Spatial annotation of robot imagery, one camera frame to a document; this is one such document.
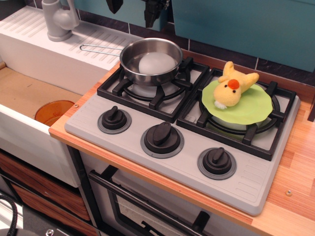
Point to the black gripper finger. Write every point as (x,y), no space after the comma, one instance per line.
(114,5)
(153,9)

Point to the white egg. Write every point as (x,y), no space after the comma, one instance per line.
(156,63)

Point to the yellow stuffed duck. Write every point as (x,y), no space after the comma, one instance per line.
(232,84)

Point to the stainless steel pan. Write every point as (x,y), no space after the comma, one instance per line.
(132,53)

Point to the black left stove knob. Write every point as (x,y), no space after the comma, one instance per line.
(114,121)

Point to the black stove knob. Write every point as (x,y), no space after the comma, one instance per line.
(114,121)
(162,141)
(217,163)

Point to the black middle stove knob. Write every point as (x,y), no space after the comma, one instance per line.
(162,141)

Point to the light green plate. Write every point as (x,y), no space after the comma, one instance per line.
(255,105)

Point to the grey toy stove top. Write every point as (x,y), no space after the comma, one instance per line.
(246,190)

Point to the black right stove knob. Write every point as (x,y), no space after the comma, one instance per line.
(217,163)

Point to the grey toy faucet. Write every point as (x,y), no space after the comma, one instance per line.
(59,22)

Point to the black left burner grate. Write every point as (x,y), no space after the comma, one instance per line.
(164,102)

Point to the black burner grate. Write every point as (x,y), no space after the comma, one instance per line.
(259,139)
(164,102)

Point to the white toy sink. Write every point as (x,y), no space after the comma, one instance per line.
(35,71)

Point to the black right burner grate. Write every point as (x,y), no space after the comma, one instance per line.
(259,139)

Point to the wooden drawer front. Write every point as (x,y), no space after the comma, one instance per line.
(46,194)

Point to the toy oven door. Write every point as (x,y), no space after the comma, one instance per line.
(140,223)

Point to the black oven door handle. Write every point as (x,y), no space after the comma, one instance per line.
(105,180)

